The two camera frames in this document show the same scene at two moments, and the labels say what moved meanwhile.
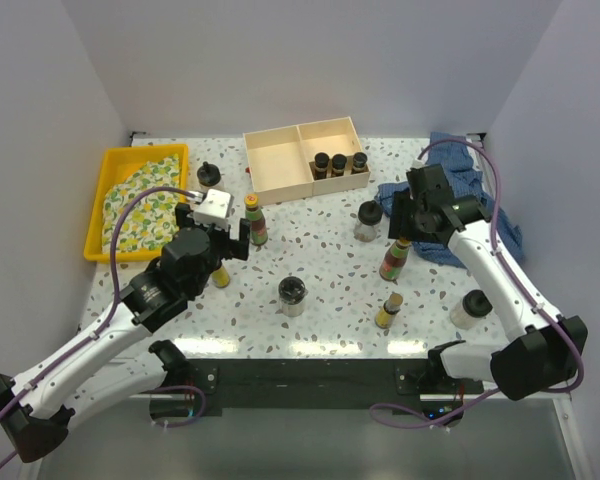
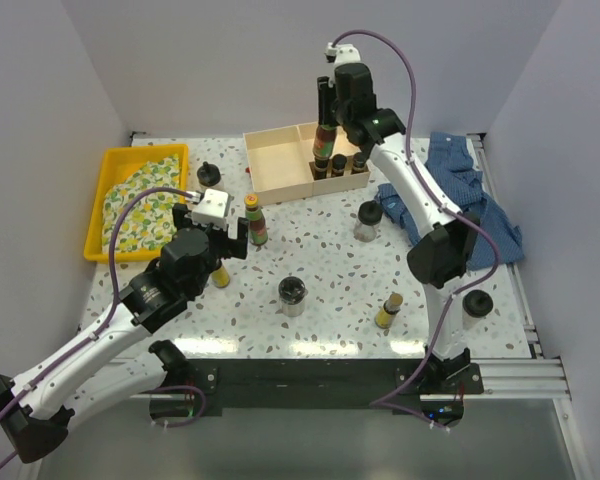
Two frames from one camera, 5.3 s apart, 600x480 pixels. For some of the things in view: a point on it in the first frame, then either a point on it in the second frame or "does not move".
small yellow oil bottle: x=220 y=277 does not move
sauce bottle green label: x=258 y=226 does not move
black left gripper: x=237 y=248 does not move
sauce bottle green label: x=394 y=260 → x=323 y=145
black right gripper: x=402 y=203 → x=326 y=92
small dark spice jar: x=359 y=161 does not move
